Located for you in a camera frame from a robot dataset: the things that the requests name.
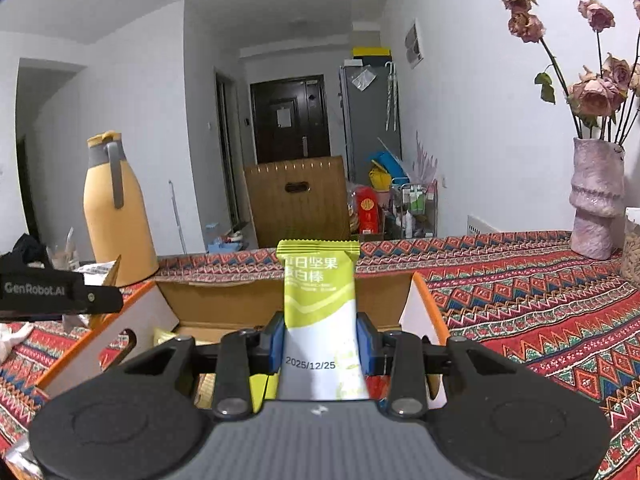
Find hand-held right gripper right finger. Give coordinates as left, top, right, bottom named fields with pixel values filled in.
left=355, top=311, right=521, bottom=421

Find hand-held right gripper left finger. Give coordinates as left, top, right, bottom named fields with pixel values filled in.
left=122, top=311, right=287, bottom=421

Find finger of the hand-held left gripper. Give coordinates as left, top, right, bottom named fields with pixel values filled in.
left=82, top=285, right=124, bottom=315

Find orange cardboard box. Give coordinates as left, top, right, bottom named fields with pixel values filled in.
left=37, top=272, right=451, bottom=408

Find black bag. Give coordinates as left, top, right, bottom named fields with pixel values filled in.
left=10, top=232, right=51, bottom=266

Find clear drinking glass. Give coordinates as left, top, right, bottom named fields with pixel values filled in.
left=52, top=227, right=81, bottom=271

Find white cloth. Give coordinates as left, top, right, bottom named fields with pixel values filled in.
left=0, top=322, right=33, bottom=361

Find yellow thermos jug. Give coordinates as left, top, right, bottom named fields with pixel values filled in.
left=82, top=131, right=160, bottom=285

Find blue storage box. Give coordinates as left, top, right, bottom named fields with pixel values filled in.
left=206, top=222, right=249, bottom=257

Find red gift box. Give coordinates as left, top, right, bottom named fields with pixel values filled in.
left=356, top=186, right=382, bottom=235

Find patterned red tablecloth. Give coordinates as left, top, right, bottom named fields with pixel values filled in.
left=0, top=230, right=640, bottom=480

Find silver snack packet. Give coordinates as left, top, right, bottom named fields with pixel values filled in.
left=2, top=432, right=43, bottom=478

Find blue plastic dustpan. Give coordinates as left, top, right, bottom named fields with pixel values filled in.
left=372, top=137, right=408, bottom=181

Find grey refrigerator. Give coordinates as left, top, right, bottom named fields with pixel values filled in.
left=340, top=60, right=402, bottom=186

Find dark entrance door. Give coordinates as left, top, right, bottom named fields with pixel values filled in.
left=250, top=75, right=332, bottom=163

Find folded white umbrella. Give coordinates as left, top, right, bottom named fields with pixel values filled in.
left=385, top=61, right=401, bottom=131

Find clear plastic bag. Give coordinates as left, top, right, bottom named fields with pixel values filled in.
left=350, top=67, right=377, bottom=90

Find pink ceramic vase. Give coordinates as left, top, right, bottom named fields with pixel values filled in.
left=569, top=137, right=626, bottom=261

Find clear food container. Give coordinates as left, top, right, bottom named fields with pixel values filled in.
left=620, top=207, right=640, bottom=288

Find dried pink roses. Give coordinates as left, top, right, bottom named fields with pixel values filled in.
left=497, top=0, right=640, bottom=147

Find metal wire cart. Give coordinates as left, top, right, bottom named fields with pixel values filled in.
left=390, top=180, right=440, bottom=240

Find white wall panel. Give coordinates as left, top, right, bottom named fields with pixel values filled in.
left=403, top=17, right=425, bottom=70

